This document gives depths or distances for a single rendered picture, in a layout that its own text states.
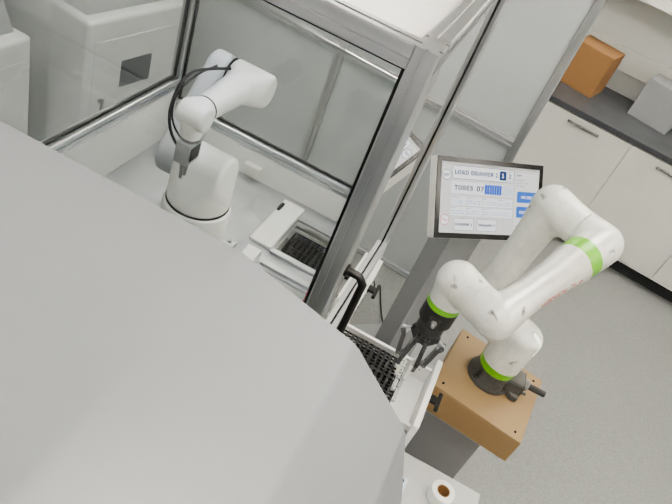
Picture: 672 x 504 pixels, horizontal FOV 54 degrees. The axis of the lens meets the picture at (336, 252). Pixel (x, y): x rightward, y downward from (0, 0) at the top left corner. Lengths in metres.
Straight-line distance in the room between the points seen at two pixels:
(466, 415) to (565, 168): 2.84
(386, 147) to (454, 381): 1.20
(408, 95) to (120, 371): 0.59
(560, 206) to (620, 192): 2.82
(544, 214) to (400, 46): 1.01
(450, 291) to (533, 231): 0.41
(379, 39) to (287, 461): 0.61
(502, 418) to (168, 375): 1.58
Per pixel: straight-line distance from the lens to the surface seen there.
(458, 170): 2.55
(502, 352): 2.08
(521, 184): 2.74
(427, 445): 2.39
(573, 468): 3.49
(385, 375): 1.99
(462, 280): 1.62
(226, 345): 0.73
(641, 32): 5.13
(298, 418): 0.73
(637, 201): 4.72
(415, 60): 1.00
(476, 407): 2.12
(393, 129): 1.05
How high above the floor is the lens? 2.32
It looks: 38 degrees down
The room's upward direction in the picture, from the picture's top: 23 degrees clockwise
